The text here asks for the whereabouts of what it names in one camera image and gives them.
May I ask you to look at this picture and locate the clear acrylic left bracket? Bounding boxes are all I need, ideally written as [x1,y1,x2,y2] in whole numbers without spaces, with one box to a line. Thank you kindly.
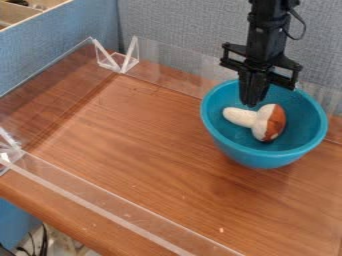
[0,127,22,177]

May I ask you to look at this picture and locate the brown and white toy mushroom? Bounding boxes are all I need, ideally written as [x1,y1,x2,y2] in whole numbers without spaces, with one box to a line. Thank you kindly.
[221,104,285,142]

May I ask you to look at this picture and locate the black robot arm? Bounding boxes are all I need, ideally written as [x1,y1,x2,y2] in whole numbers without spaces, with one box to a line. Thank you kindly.
[220,0,305,107]

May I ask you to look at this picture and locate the wooden shelf box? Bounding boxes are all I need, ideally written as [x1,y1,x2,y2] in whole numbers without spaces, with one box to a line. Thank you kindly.
[0,0,73,32]

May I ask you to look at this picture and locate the black cables under table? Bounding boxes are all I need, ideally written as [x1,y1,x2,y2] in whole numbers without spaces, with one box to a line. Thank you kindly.
[0,223,50,256]

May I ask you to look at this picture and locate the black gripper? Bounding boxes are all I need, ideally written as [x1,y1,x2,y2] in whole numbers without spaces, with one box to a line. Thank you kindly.
[220,26,301,104]

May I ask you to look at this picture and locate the blue plastic bowl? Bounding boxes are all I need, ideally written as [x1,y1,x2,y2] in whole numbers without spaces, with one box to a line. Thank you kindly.
[200,80,328,169]

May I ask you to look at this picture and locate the clear acrylic corner bracket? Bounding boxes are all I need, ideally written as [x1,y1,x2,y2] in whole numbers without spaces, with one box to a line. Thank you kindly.
[90,36,138,74]

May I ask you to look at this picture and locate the clear acrylic barrier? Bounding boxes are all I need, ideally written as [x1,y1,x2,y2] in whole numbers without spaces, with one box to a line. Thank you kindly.
[128,37,342,117]
[0,152,244,256]

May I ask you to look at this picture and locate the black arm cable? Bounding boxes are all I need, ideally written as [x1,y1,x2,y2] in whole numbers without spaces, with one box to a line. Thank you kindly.
[280,8,307,42]

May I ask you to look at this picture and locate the clear acrylic front barrier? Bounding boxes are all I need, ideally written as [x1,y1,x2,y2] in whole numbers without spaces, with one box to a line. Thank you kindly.
[0,152,244,256]

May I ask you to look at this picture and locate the clear acrylic back barrier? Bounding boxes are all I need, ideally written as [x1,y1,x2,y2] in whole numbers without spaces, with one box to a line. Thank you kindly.
[128,37,342,117]

